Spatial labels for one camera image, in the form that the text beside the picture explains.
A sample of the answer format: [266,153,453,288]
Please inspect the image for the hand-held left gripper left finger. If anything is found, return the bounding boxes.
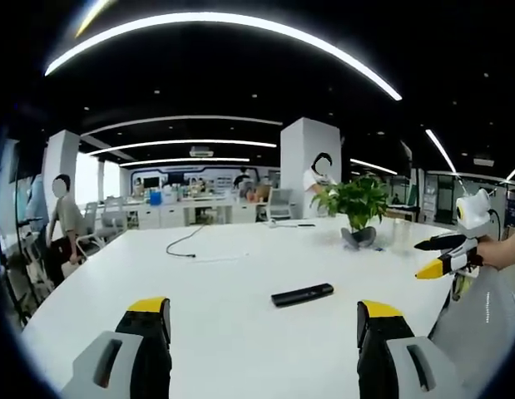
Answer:
[61,296,173,399]

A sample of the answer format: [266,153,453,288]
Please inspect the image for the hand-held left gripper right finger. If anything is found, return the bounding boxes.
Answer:
[356,299,467,399]

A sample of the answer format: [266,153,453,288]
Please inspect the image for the black remote control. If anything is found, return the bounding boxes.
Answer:
[270,283,334,308]

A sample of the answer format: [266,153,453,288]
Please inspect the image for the white ceiling light strip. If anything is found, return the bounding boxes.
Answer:
[424,128,458,176]
[43,11,404,102]

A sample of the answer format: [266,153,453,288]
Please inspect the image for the white mesh laundry basket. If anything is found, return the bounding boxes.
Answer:
[428,261,515,399]

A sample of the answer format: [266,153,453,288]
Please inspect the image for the green potted plant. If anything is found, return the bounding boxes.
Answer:
[310,174,390,252]

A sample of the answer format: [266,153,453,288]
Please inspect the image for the white office chair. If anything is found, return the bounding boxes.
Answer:
[82,196,130,250]

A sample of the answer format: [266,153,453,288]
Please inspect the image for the grey office chair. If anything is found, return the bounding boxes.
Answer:
[266,188,295,221]

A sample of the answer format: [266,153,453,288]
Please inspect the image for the white office desk row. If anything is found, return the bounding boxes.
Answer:
[126,194,263,230]

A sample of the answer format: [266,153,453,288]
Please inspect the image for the black cable with plug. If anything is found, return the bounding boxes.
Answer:
[165,224,206,260]

